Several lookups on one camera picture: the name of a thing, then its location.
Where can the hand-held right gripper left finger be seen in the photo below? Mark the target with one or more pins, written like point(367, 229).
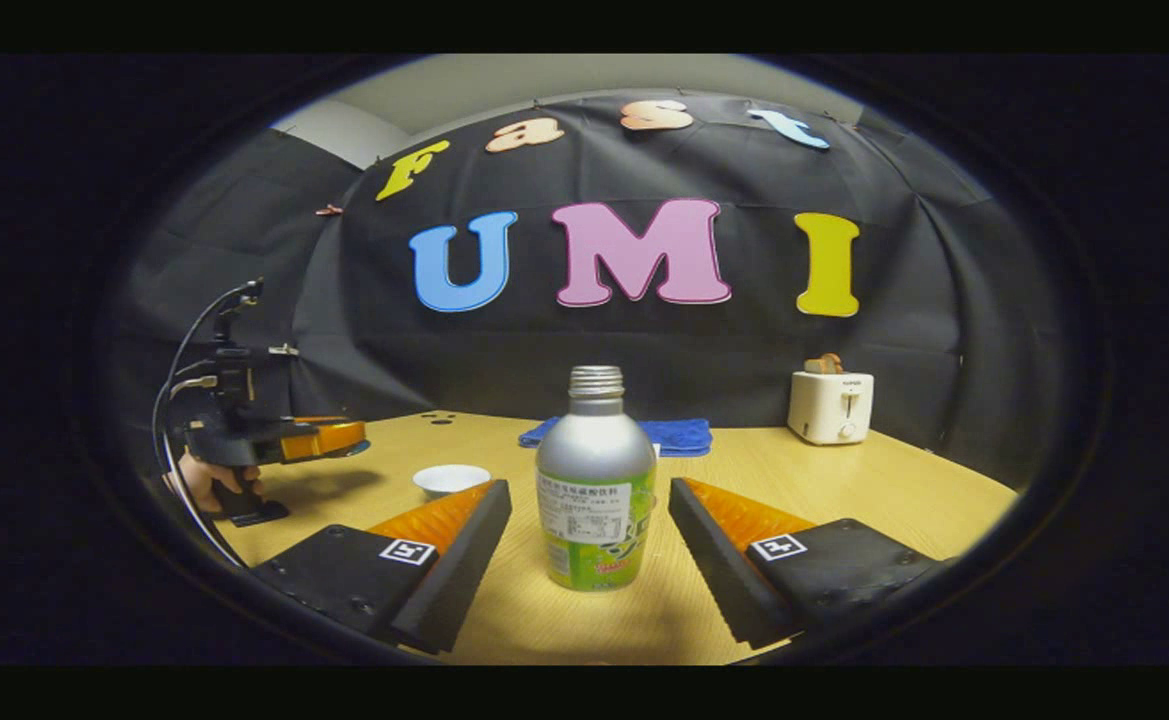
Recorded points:
point(464, 560)

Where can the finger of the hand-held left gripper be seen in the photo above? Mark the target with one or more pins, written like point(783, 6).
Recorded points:
point(324, 440)

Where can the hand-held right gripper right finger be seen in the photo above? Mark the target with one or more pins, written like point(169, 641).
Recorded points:
point(714, 560)

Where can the teal teacup white inside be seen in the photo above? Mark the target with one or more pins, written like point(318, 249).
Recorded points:
point(449, 478)

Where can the silver water bottle green label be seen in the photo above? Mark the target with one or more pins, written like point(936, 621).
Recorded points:
point(594, 450)

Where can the metal clip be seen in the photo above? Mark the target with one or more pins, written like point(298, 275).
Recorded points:
point(282, 349)

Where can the blue folded towel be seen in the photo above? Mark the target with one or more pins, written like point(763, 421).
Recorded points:
point(684, 436)

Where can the white toaster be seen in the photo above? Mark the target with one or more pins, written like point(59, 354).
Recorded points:
point(829, 410)

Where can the black backdrop cloth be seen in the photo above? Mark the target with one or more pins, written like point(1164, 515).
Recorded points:
point(644, 350)

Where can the bread slice in toaster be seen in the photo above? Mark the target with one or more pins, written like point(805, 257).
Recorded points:
point(824, 364)

